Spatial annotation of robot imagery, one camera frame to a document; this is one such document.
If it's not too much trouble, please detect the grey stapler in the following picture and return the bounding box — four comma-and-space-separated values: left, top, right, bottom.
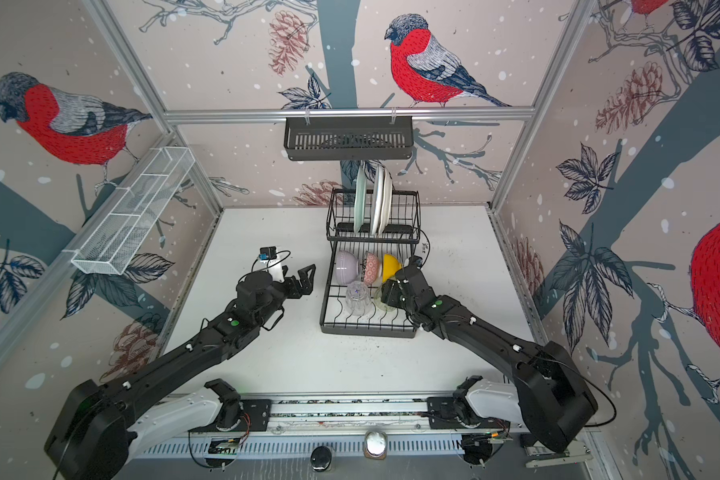
524, 440, 593, 469

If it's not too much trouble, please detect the strawberry pattern plate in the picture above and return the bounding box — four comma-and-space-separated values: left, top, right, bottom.
370, 165, 386, 236

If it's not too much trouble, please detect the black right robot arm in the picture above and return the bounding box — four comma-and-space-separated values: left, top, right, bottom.
381, 265, 598, 453

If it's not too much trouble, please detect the green floral plate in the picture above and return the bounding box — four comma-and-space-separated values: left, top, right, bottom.
353, 165, 367, 233

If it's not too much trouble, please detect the pink patterned bowl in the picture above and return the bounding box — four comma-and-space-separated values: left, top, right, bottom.
362, 252, 382, 287

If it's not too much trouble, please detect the black hanging wall basket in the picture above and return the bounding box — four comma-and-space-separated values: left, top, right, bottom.
283, 116, 414, 161

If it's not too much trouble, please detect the cream plate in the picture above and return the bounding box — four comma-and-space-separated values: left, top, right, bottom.
378, 170, 393, 234

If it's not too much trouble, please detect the silver round button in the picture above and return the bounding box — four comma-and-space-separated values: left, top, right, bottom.
363, 431, 388, 460

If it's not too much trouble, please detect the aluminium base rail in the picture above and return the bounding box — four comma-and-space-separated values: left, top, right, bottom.
137, 392, 595, 460

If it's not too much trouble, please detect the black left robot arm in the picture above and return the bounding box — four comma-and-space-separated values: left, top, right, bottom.
44, 265, 316, 479

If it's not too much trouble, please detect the clear glass cup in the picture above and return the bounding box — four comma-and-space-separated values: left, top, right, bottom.
345, 280, 371, 317

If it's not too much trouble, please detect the lilac ceramic bowl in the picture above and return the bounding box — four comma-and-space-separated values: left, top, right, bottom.
334, 250, 359, 285

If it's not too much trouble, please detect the black two-tier dish rack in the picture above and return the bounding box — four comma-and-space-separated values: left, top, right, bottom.
319, 188, 421, 339

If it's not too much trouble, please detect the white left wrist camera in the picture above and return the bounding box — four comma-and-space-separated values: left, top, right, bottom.
259, 246, 287, 282

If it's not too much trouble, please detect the yellow bowl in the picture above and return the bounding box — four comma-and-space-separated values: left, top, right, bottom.
382, 254, 403, 283

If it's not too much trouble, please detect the white mesh wall shelf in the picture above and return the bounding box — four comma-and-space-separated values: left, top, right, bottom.
71, 146, 195, 275

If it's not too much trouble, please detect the green glass cup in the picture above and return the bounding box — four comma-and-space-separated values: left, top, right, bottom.
372, 289, 396, 312

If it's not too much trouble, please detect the black round knob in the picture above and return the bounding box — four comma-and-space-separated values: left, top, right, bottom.
310, 445, 333, 472

